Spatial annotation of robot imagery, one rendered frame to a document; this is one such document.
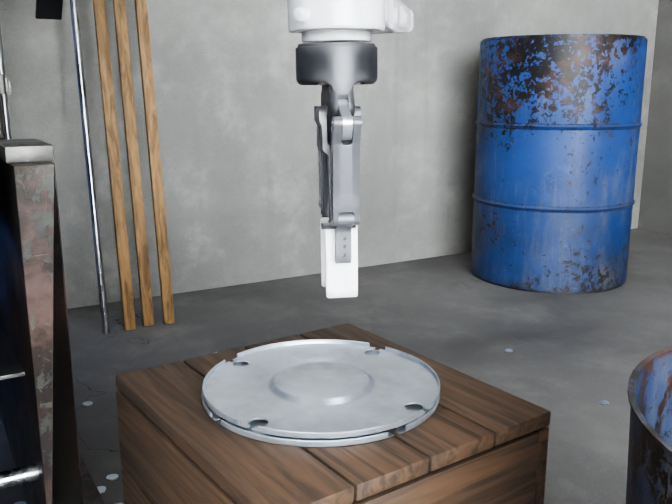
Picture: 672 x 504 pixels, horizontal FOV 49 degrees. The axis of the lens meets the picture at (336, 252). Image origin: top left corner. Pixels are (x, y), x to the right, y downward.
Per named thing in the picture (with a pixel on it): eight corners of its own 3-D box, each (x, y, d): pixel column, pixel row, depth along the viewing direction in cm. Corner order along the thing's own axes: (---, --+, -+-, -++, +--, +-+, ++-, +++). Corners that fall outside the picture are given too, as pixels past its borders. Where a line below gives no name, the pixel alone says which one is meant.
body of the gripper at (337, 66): (291, 43, 71) (294, 140, 73) (299, 38, 63) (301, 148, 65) (368, 43, 72) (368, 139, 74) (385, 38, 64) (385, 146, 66)
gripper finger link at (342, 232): (349, 207, 69) (354, 213, 66) (350, 260, 70) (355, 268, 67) (333, 208, 68) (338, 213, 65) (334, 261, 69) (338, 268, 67)
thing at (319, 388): (475, 370, 96) (476, 364, 95) (365, 466, 72) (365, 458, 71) (293, 331, 110) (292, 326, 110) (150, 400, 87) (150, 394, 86)
